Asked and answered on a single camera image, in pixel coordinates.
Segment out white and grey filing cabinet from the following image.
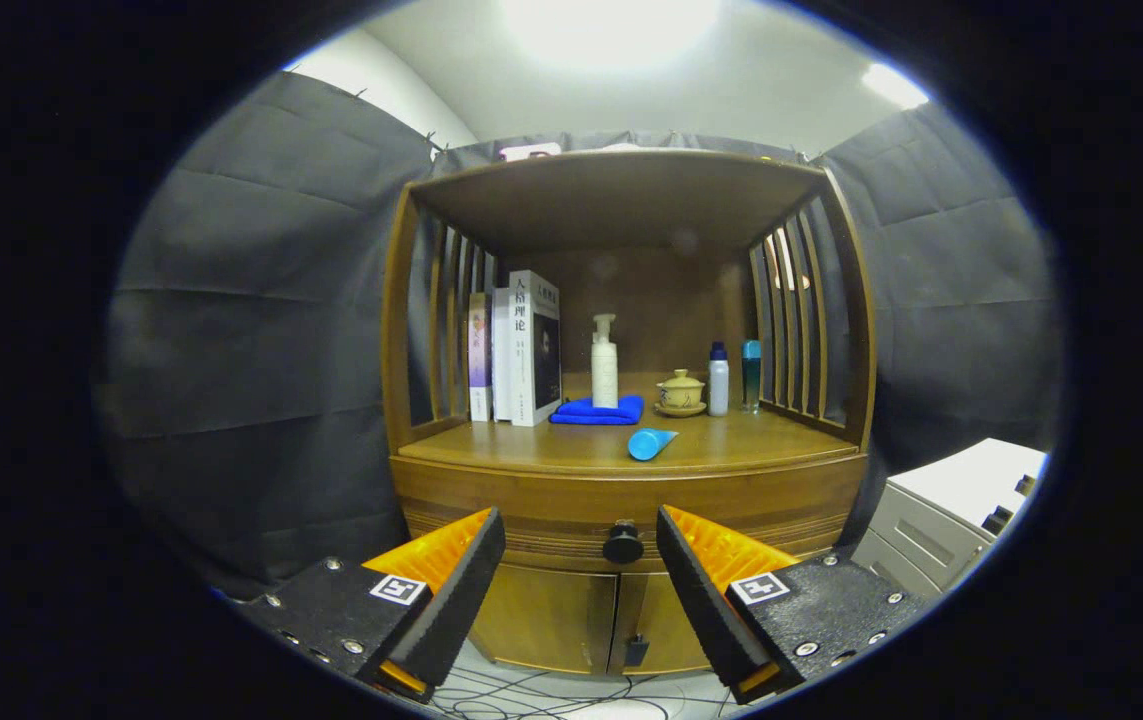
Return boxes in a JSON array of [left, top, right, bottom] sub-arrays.
[[849, 438, 1050, 601]]

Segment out white pump bottle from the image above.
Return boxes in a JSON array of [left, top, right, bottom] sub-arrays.
[[590, 314, 619, 409]]

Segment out wooden cabinet door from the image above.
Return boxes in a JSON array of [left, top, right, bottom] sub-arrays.
[[611, 572, 717, 673], [471, 565, 620, 673]]

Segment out purple book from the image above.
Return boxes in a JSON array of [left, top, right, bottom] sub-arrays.
[[468, 292, 494, 423]]

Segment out wooden drawer with black knob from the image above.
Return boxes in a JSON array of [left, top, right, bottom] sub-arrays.
[[389, 455, 870, 573]]

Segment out yellow lidded teacup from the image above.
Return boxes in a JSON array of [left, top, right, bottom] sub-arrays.
[[657, 369, 706, 408]]

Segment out brown wooden cabinet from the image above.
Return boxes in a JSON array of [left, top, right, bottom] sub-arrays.
[[381, 148, 877, 678]]

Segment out folded blue cloth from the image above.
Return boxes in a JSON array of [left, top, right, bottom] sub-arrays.
[[549, 395, 646, 426]]

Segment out blue and white tube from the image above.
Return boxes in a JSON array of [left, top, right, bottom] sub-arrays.
[[627, 428, 679, 462]]

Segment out small ceiling lamp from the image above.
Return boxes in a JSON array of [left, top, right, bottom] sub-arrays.
[[861, 62, 932, 109]]

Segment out white book with portrait cover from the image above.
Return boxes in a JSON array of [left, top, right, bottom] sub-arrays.
[[509, 270, 562, 428]]

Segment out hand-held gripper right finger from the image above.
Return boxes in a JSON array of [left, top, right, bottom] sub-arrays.
[[656, 504, 942, 706]]

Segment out white bottle with blue cap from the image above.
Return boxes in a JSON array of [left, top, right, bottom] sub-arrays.
[[708, 342, 730, 417]]

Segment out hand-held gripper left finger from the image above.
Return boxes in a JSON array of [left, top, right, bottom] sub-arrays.
[[231, 506, 508, 704]]

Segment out wooden countertop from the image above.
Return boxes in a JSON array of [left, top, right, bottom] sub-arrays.
[[398, 372, 860, 476]]

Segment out black floor cables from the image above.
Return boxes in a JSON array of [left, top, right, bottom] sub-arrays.
[[431, 640, 732, 720]]

